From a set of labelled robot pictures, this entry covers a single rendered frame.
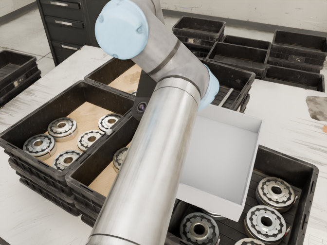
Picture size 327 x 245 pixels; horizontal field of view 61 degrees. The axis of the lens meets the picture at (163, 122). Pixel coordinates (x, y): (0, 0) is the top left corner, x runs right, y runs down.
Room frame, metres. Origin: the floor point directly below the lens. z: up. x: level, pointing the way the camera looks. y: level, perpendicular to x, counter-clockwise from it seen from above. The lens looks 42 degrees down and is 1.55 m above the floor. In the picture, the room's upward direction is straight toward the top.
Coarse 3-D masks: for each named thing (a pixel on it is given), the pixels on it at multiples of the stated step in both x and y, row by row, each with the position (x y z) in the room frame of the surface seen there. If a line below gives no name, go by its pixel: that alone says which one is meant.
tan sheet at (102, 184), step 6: (108, 168) 0.58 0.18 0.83; (102, 174) 0.56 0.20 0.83; (108, 174) 0.56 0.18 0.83; (114, 174) 0.56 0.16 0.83; (96, 180) 0.54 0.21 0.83; (102, 180) 0.54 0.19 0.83; (108, 180) 0.54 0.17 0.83; (90, 186) 0.51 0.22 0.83; (96, 186) 0.51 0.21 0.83; (102, 186) 0.51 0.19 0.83; (108, 186) 0.51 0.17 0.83; (102, 192) 0.49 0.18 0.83; (108, 192) 0.49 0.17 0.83
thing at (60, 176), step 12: (96, 84) 0.92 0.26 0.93; (60, 96) 0.85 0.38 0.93; (120, 96) 0.85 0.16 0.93; (132, 108) 0.77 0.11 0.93; (24, 120) 0.71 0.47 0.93; (120, 120) 0.71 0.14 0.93; (0, 144) 0.60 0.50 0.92; (12, 144) 0.60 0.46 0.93; (96, 144) 0.60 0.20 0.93; (24, 156) 0.55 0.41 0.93; (84, 156) 0.55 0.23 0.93; (48, 168) 0.50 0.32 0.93; (60, 180) 0.48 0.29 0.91
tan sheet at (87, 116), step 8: (88, 104) 0.93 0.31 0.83; (72, 112) 0.87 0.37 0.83; (80, 112) 0.87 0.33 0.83; (88, 112) 0.87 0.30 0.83; (96, 112) 0.87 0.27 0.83; (104, 112) 0.87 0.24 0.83; (112, 112) 0.87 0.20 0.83; (80, 120) 0.82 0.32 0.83; (88, 120) 0.82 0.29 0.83; (96, 120) 0.82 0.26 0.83; (80, 128) 0.78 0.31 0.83; (88, 128) 0.78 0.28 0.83; (96, 128) 0.78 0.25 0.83; (56, 144) 0.69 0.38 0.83; (64, 144) 0.69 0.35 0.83; (72, 144) 0.69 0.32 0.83; (56, 152) 0.65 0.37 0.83; (48, 160) 0.62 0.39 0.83
